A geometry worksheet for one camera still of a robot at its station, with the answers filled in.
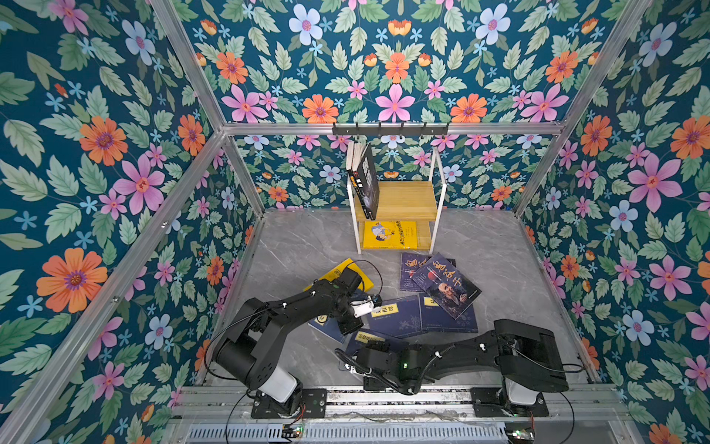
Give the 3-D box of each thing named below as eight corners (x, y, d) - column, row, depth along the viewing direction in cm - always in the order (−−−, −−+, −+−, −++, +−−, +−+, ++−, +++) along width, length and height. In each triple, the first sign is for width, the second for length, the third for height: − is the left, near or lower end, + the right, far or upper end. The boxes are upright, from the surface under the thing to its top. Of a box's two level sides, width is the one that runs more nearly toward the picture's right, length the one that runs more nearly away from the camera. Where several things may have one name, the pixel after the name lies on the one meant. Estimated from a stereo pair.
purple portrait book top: (455, 320, 90) (458, 315, 88) (411, 278, 100) (411, 274, 97) (480, 294, 96) (483, 290, 93) (436, 258, 106) (437, 253, 103)
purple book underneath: (396, 289, 97) (396, 286, 96) (401, 255, 107) (401, 251, 105) (428, 294, 96) (429, 291, 94) (430, 259, 106) (431, 255, 104)
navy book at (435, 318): (422, 332, 88) (423, 330, 87) (419, 296, 96) (419, 293, 95) (476, 332, 88) (478, 329, 86) (468, 296, 96) (469, 293, 95)
